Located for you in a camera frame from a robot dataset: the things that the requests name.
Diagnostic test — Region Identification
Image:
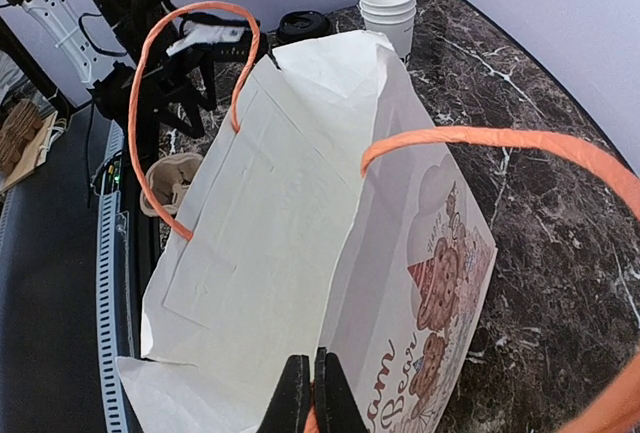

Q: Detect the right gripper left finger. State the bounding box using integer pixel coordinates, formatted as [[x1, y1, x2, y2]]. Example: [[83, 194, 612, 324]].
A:
[[257, 355, 312, 433]]

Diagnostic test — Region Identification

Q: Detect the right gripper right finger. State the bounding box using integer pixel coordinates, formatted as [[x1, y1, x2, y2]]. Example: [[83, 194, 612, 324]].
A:
[[314, 347, 367, 433]]

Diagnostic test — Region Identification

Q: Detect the white paper takeout bag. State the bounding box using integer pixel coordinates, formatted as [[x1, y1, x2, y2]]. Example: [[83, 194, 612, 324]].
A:
[[116, 30, 639, 432]]

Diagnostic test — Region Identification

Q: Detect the brown cardboard cup carrier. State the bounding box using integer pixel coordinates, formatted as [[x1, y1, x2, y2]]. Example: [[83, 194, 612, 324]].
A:
[[146, 152, 203, 217]]

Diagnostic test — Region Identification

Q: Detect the single white paper cup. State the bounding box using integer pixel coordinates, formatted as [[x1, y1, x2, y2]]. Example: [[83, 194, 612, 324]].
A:
[[276, 28, 334, 46]]

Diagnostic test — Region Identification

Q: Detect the black cup lid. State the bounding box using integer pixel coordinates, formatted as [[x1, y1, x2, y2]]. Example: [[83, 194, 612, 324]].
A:
[[276, 10, 334, 31]]

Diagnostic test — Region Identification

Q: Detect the stack of white paper cups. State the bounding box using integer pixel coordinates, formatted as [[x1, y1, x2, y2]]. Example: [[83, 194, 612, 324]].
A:
[[358, 0, 417, 64]]

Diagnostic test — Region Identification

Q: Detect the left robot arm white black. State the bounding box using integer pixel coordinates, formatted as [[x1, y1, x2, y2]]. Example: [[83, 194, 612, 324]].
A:
[[1, 0, 261, 138]]

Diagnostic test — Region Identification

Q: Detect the white slotted cable duct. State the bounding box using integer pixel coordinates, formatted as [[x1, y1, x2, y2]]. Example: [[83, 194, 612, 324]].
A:
[[94, 122, 129, 433]]

